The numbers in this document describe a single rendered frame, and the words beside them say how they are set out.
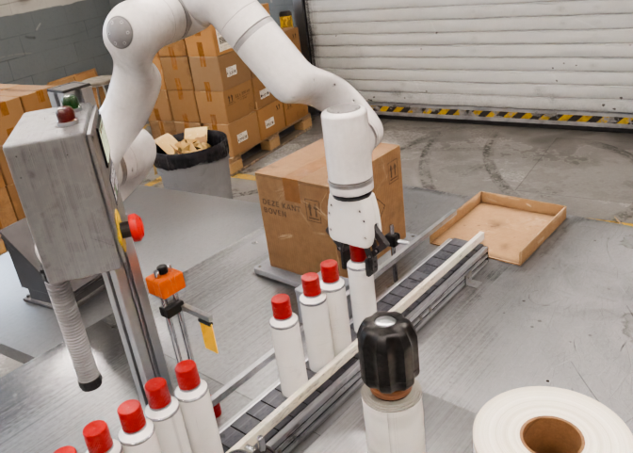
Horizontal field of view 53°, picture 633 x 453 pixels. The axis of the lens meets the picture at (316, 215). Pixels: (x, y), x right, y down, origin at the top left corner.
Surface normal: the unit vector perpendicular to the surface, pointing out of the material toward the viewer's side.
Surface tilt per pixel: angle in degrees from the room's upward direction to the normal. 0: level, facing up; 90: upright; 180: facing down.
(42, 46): 90
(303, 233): 90
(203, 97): 88
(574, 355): 0
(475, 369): 0
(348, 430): 0
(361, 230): 89
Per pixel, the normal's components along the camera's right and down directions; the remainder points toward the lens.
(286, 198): -0.62, 0.40
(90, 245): 0.26, 0.37
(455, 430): -0.12, -0.90
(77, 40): 0.84, 0.13
